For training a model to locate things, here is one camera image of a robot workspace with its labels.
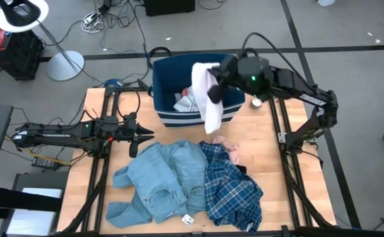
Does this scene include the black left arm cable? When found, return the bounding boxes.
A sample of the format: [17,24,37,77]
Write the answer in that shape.
[117,87,141,120]

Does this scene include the coral and white shirt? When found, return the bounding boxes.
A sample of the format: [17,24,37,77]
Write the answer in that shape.
[173,86,201,113]

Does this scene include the navy white striped fabric basket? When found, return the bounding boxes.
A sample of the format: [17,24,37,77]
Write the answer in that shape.
[151,53,247,128]

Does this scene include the light blue denim jeans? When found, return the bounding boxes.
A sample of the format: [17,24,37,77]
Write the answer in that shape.
[105,140,209,228]

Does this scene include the white cable bundle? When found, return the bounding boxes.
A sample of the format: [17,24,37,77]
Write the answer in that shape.
[81,11,107,34]

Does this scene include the black power brick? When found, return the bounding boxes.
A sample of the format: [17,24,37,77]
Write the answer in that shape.
[31,156,61,171]

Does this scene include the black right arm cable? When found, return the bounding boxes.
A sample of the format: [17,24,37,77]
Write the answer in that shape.
[242,32,299,77]

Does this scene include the navy plaid shirt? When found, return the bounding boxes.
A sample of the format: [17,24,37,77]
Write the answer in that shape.
[198,141,264,232]

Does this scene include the black aluminium table frame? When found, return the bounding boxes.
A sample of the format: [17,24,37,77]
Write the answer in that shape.
[59,84,339,237]

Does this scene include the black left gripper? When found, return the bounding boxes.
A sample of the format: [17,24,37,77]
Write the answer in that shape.
[122,112,155,158]

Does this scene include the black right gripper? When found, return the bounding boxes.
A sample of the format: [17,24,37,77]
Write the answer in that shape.
[207,54,242,104]

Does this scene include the grey cabinet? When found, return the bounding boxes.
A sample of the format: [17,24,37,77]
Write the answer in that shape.
[1,171,68,237]

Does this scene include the black cable loop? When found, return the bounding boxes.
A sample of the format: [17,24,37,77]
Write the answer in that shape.
[148,46,172,68]

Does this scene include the pale pink garment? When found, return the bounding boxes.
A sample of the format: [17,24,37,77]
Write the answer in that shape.
[211,135,241,165]

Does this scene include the white ring floor lamp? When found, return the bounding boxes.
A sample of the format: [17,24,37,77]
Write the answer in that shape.
[0,0,85,82]

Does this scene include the blue cable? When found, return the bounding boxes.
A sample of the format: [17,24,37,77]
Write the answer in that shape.
[105,78,124,88]

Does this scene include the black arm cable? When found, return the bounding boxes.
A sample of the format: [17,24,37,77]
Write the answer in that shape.
[242,32,299,77]
[117,87,141,120]

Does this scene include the black storage crate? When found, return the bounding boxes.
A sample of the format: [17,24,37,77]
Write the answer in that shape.
[0,28,45,82]

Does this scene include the black box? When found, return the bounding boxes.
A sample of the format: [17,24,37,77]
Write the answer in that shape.
[143,0,196,17]

